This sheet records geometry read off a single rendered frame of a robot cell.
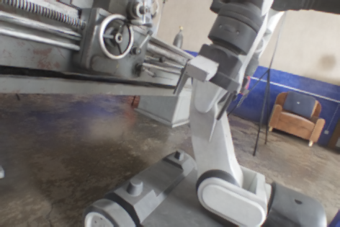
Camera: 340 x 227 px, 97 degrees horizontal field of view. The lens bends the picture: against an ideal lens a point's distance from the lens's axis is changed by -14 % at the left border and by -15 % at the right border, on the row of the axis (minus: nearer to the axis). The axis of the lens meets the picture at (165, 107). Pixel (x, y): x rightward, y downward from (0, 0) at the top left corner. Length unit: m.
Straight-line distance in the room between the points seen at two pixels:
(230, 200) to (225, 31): 0.44
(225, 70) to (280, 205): 0.42
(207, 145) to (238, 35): 0.35
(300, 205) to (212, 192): 0.25
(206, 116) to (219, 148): 0.11
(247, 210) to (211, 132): 0.24
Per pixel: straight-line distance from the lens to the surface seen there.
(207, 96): 0.50
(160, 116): 2.12
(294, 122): 4.03
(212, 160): 0.58
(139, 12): 0.97
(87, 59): 0.87
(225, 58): 0.35
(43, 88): 0.80
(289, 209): 0.62
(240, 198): 0.56
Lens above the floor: 0.60
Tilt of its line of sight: 12 degrees down
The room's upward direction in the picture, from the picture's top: 15 degrees clockwise
